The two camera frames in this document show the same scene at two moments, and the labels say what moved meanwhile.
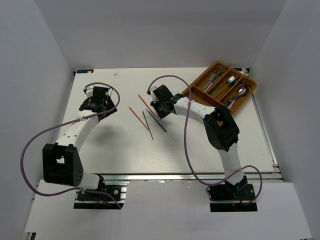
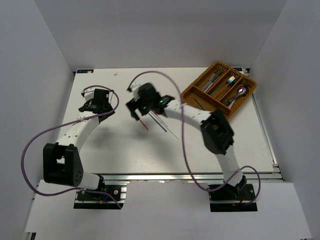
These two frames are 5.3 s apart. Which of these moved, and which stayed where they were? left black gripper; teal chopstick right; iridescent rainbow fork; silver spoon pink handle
Moved: silver spoon pink handle
Stayed: iridescent rainbow fork; left black gripper; teal chopstick right
